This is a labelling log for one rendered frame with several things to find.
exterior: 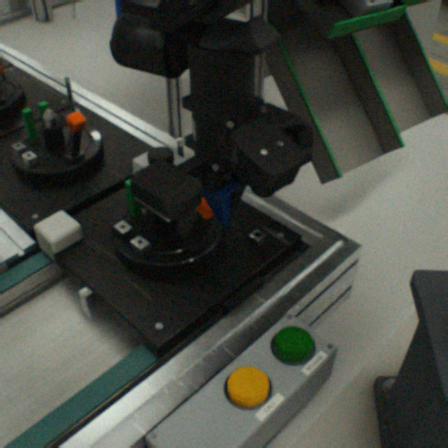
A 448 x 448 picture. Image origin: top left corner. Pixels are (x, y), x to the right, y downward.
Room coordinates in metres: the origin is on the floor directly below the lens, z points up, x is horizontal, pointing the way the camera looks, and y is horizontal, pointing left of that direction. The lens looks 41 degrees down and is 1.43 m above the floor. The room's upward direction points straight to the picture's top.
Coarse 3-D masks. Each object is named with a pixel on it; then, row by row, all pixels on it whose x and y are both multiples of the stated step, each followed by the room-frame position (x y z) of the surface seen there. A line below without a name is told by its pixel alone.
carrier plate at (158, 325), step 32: (96, 224) 0.52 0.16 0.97; (256, 224) 0.52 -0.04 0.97; (64, 256) 0.46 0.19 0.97; (96, 256) 0.46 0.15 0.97; (224, 256) 0.46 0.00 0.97; (256, 256) 0.46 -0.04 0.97; (96, 288) 0.41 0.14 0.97; (128, 288) 0.41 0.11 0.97; (160, 288) 0.41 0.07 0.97; (192, 288) 0.41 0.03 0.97; (224, 288) 0.41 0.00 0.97; (128, 320) 0.36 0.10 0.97; (160, 320) 0.36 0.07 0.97; (192, 320) 0.36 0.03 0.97; (160, 352) 0.33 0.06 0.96
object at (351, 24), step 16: (304, 0) 0.63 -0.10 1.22; (320, 0) 0.66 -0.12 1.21; (336, 0) 0.66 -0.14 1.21; (400, 0) 0.67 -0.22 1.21; (320, 16) 0.61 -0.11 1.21; (336, 16) 0.64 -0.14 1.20; (368, 16) 0.62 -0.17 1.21; (384, 16) 0.64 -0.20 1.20; (400, 16) 0.67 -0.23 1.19; (320, 32) 0.60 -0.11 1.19; (336, 32) 0.60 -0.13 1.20; (352, 32) 0.62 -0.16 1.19
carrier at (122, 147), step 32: (32, 128) 0.69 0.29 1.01; (64, 128) 0.73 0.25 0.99; (96, 128) 0.76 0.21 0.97; (0, 160) 0.67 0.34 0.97; (32, 160) 0.62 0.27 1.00; (64, 160) 0.64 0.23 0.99; (96, 160) 0.65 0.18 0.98; (128, 160) 0.66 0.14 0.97; (0, 192) 0.59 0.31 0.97; (32, 192) 0.59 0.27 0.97; (64, 192) 0.59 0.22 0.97; (96, 192) 0.59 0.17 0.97; (32, 224) 0.52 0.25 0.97
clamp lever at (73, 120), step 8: (64, 120) 0.63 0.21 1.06; (72, 120) 0.61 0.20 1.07; (80, 120) 0.62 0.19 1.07; (72, 128) 0.61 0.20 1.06; (80, 128) 0.62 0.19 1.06; (72, 136) 0.62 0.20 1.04; (80, 136) 0.63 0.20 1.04; (72, 144) 0.62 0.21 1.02; (80, 144) 0.63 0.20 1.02; (72, 152) 0.63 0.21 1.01
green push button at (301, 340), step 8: (288, 328) 0.35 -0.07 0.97; (296, 328) 0.35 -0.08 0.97; (280, 336) 0.34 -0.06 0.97; (288, 336) 0.34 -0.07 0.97; (296, 336) 0.34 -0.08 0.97; (304, 336) 0.34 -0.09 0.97; (280, 344) 0.33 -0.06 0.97; (288, 344) 0.33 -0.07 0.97; (296, 344) 0.33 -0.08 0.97; (304, 344) 0.33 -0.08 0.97; (312, 344) 0.33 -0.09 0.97; (280, 352) 0.32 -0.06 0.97; (288, 352) 0.32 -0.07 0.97; (296, 352) 0.32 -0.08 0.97; (304, 352) 0.32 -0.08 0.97; (288, 360) 0.32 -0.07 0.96; (296, 360) 0.32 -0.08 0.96
